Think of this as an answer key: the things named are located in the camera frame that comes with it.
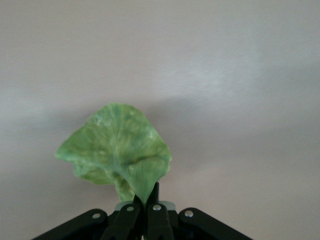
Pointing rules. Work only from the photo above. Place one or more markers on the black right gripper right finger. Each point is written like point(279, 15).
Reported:
point(160, 220)

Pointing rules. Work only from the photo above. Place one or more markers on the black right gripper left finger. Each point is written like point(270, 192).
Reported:
point(122, 222)

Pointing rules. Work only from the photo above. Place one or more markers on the green lettuce leaf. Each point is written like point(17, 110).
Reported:
point(117, 150)

